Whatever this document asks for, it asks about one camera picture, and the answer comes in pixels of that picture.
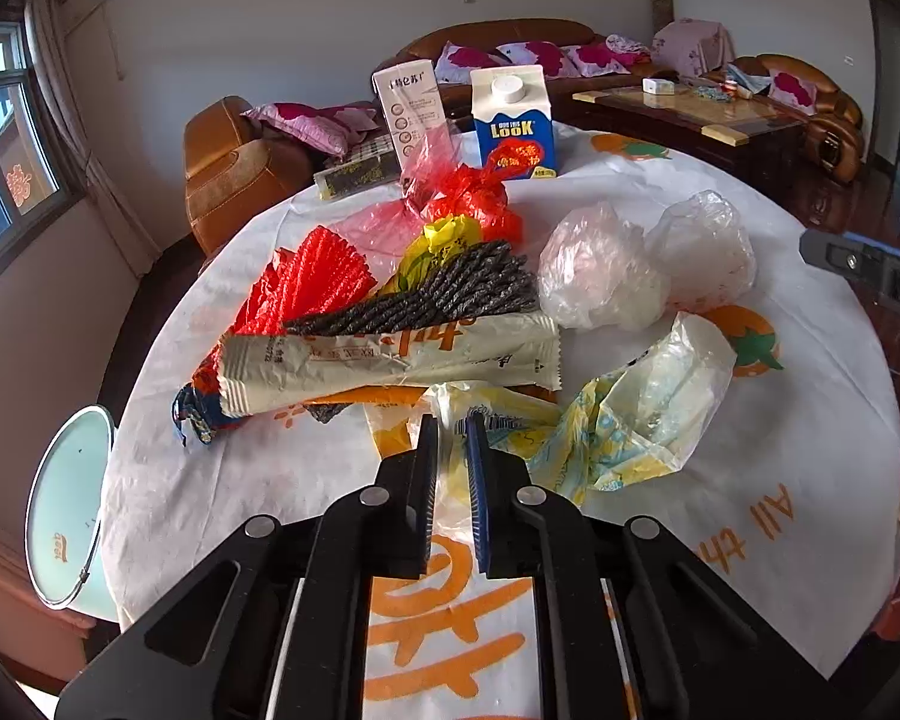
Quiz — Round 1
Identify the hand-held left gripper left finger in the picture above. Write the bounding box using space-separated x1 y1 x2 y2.
56 414 440 720

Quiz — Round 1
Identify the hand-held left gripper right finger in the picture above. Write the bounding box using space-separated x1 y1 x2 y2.
461 412 848 720

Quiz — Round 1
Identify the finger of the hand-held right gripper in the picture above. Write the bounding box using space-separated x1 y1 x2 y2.
799 229 900 287

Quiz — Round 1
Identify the cream snack wrapper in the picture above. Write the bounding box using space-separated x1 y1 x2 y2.
214 311 563 417

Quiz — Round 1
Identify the yellow blue printed plastic bag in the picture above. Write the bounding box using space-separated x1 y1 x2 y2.
364 311 736 507

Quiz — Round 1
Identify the dark grey foam net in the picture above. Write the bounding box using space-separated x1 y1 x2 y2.
281 240 541 338

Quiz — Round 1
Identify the red foam net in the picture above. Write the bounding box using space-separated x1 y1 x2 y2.
229 227 380 338

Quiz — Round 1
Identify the light green trash bin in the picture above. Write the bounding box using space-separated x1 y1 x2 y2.
26 405 121 623

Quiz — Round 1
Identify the carved brown leather armchair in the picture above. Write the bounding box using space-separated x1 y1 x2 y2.
735 54 863 181

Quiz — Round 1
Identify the white clear plastic bag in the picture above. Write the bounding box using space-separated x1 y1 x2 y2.
645 191 758 312

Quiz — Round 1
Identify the white printed tablecloth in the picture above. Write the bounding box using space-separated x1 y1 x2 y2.
101 120 900 720

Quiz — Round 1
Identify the pink floral pillow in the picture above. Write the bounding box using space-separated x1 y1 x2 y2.
765 69 818 106
240 101 380 155
562 45 631 76
433 45 511 87
495 41 571 80

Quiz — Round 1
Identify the wooden coffee table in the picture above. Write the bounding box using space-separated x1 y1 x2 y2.
570 79 807 181

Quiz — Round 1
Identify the pinkish clear plastic bag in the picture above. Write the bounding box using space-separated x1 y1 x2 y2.
538 202 672 331

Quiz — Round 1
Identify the pink blanket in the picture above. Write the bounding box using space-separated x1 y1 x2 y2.
652 19 736 80

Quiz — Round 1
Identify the red plastic bag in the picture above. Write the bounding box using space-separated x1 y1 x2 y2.
337 124 526 256

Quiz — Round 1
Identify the dark flat packet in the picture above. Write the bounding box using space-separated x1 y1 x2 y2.
313 154 402 201

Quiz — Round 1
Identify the rolled mat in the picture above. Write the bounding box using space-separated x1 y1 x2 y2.
649 0 676 53

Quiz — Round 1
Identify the checkered cloth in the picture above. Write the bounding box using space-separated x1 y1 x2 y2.
337 131 400 166

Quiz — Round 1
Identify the blue milk carton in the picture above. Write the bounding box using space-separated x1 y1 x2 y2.
469 64 560 181

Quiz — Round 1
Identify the tall white carton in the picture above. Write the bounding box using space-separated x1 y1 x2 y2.
371 58 451 173

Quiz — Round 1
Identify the brown leather sofa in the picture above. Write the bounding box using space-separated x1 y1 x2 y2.
375 21 653 125

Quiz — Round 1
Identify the beige curtain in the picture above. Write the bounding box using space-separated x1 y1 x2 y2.
19 0 158 278

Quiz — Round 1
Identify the window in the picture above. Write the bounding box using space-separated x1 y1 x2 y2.
0 22 72 260

